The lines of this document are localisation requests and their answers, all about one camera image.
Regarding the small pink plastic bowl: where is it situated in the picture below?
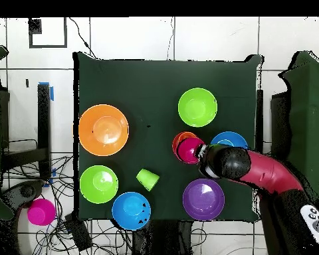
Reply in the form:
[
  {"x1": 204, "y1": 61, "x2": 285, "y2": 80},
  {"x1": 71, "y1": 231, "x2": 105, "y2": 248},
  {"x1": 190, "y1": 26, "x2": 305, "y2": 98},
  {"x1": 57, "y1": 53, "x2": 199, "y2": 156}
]
[{"x1": 176, "y1": 137, "x2": 206, "y2": 165}]

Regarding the small red-orange plastic bowl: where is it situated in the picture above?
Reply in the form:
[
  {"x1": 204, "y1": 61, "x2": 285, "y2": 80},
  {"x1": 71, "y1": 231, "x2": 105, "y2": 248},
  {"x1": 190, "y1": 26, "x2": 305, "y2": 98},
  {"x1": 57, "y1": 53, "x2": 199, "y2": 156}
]
[{"x1": 171, "y1": 131, "x2": 199, "y2": 163}]

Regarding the green plastic cup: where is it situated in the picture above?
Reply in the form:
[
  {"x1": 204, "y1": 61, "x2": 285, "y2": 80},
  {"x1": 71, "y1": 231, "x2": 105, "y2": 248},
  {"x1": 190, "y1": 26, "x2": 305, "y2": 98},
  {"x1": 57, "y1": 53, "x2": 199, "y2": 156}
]
[{"x1": 136, "y1": 168, "x2": 161, "y2": 193}]

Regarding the blue plastic bowl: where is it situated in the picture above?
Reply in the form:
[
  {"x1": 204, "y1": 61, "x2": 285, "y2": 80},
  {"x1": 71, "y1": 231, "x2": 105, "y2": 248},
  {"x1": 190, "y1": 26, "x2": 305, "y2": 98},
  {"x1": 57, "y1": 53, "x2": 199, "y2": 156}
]
[
  {"x1": 111, "y1": 191, "x2": 152, "y2": 231},
  {"x1": 210, "y1": 131, "x2": 249, "y2": 150}
]

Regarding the green plastic bowl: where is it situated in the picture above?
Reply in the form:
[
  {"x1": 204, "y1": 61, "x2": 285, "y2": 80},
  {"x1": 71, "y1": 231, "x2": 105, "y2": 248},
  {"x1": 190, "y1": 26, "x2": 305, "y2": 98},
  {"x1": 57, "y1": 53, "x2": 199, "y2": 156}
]
[
  {"x1": 79, "y1": 165, "x2": 120, "y2": 205},
  {"x1": 177, "y1": 87, "x2": 218, "y2": 128}
]

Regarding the purple plastic bowl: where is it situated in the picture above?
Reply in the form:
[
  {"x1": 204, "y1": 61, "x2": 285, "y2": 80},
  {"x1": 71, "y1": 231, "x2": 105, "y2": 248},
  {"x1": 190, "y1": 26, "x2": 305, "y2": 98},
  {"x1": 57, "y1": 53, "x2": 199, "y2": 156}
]
[{"x1": 182, "y1": 178, "x2": 226, "y2": 221}]

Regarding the dark green tablecloth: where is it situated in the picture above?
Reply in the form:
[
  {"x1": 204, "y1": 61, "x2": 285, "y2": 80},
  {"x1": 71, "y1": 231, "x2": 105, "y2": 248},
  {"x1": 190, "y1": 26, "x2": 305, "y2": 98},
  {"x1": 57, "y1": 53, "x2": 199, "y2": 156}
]
[{"x1": 72, "y1": 51, "x2": 264, "y2": 223}]

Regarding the large orange plastic bowl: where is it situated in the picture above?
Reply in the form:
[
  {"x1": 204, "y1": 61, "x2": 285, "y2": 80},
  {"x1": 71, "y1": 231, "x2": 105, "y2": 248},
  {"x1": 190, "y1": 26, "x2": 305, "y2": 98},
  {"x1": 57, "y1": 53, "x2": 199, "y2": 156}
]
[{"x1": 78, "y1": 104, "x2": 130, "y2": 157}]

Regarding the black power adapter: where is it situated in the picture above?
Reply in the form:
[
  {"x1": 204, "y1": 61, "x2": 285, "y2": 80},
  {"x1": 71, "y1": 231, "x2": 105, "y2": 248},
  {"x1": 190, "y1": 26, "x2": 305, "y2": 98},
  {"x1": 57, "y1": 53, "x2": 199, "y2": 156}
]
[{"x1": 64, "y1": 214, "x2": 93, "y2": 252}]

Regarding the black metal stand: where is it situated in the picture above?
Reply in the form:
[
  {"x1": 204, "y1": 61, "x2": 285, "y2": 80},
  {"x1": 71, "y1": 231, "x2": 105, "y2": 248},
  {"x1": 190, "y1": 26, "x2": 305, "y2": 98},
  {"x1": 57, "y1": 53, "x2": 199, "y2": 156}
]
[{"x1": 0, "y1": 83, "x2": 53, "y2": 181}]

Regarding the pink plastic cup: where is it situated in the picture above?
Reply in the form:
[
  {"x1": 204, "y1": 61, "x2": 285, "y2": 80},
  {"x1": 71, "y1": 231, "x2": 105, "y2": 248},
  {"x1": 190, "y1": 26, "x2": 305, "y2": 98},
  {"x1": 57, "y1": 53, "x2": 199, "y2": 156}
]
[{"x1": 27, "y1": 198, "x2": 56, "y2": 226}]

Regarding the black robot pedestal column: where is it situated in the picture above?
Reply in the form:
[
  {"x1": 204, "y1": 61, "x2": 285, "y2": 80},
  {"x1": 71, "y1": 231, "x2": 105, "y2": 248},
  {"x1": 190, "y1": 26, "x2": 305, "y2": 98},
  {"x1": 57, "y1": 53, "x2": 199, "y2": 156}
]
[{"x1": 132, "y1": 220, "x2": 193, "y2": 255}]

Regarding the thin black floor cable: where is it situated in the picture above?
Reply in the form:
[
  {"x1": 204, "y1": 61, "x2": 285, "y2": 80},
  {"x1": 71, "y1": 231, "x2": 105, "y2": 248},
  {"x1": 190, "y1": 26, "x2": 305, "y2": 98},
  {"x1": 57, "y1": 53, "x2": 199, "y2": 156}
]
[{"x1": 68, "y1": 17, "x2": 98, "y2": 60}]

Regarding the grey pedestal leg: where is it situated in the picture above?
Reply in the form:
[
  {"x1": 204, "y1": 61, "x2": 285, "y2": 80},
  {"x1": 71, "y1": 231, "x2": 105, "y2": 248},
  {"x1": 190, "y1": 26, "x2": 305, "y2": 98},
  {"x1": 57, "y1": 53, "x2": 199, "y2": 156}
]
[{"x1": 1, "y1": 179, "x2": 45, "y2": 211}]

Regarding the grey square floor frame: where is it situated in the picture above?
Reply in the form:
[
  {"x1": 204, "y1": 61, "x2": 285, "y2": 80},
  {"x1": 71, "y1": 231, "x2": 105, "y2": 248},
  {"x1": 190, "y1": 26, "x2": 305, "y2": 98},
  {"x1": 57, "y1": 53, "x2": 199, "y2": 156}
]
[{"x1": 28, "y1": 17, "x2": 68, "y2": 49}]

